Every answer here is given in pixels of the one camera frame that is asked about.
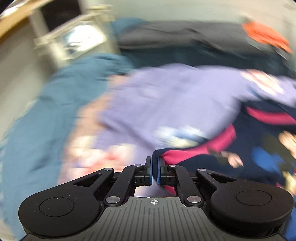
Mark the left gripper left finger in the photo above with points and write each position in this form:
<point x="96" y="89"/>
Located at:
<point x="143" y="173"/>

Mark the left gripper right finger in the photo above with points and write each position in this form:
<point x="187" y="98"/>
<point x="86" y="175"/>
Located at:
<point x="165" y="173"/>

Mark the navy cartoon mouse sweater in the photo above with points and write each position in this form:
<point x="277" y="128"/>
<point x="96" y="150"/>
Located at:
<point x="259" y="146"/>

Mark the lilac floral bed sheet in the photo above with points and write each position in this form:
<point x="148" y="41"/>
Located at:
<point x="172" y="106"/>

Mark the teal blue blanket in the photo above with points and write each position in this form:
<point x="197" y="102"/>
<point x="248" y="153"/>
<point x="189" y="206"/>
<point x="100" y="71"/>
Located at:
<point x="32" y="150"/>

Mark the grey quilt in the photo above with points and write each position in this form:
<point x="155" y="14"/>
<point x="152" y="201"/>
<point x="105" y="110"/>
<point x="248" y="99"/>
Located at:
<point x="226" y="37"/>

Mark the orange cloth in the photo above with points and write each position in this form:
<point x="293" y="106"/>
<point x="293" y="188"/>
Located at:
<point x="266" y="35"/>

